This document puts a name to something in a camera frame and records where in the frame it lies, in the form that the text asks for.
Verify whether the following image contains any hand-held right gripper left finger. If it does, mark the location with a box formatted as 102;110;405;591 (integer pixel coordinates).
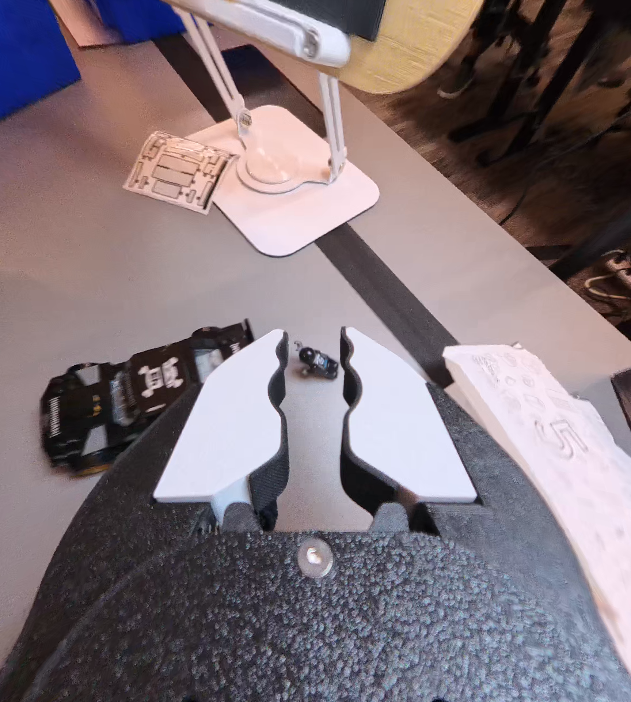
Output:
153;329;291;527

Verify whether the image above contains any small black lego piece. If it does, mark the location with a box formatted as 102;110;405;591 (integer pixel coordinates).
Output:
295;344;340;380

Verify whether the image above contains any black lego car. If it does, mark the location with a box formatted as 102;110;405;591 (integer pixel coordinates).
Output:
39;321;256;472

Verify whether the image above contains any clear plastic parts bag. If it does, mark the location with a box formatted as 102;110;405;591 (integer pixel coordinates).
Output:
444;346;631;697

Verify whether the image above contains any white sticker sheet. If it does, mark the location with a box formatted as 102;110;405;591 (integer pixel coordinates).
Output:
124;132;234;215

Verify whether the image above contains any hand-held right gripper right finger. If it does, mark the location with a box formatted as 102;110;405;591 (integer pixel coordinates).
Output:
340;327;479;516

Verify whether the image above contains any white booklet stand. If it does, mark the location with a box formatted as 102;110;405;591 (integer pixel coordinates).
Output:
168;0;382;258

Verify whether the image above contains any blue storage bin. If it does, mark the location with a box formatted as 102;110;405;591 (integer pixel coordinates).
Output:
96;0;190;42
0;0;81;138

